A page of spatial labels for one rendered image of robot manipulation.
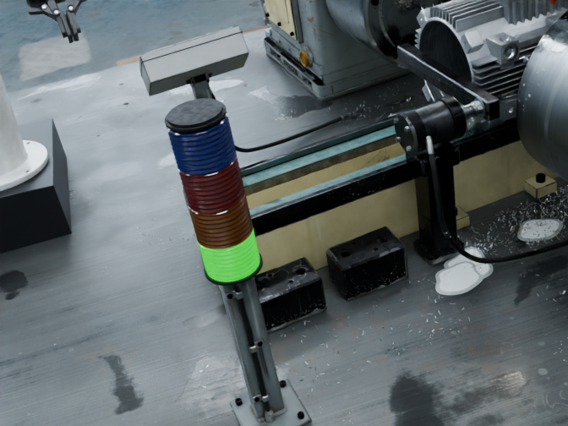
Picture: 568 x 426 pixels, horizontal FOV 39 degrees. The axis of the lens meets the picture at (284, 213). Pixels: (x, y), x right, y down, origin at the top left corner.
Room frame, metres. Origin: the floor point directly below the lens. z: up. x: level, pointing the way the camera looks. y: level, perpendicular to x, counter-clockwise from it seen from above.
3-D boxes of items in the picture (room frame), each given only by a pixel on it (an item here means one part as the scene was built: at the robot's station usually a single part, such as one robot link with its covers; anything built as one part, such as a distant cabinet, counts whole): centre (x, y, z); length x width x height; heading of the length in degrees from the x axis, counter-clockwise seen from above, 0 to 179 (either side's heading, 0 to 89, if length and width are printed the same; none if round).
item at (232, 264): (0.71, 0.06, 1.05); 0.06 x 0.06 x 0.04
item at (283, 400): (0.71, 0.06, 1.01); 0.08 x 0.08 x 0.42; 16
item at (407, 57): (1.08, -0.27, 1.01); 0.26 x 0.04 x 0.03; 16
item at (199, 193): (0.71, 0.06, 1.14); 0.06 x 0.06 x 0.04
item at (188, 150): (0.71, 0.06, 1.19); 0.06 x 0.06 x 0.04
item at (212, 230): (0.71, 0.06, 1.10); 0.06 x 0.06 x 0.04
